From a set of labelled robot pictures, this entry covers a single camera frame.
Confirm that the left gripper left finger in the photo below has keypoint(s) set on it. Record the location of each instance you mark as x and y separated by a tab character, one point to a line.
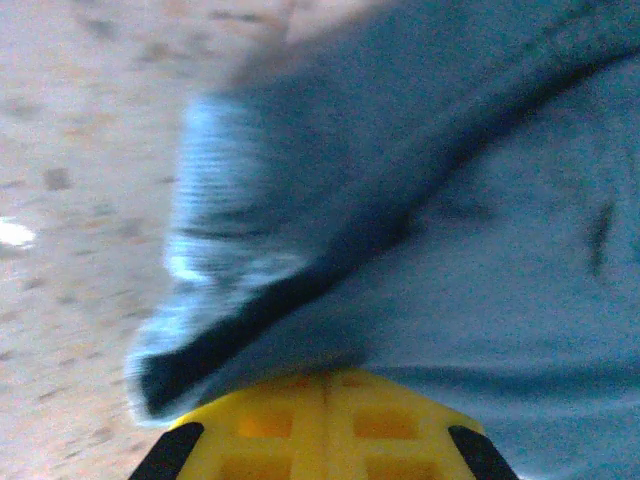
260	430

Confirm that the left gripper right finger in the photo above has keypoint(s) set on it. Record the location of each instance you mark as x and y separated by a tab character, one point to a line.
390	430

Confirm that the blue denim t-shirt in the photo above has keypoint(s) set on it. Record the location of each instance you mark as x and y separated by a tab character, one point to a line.
450	225

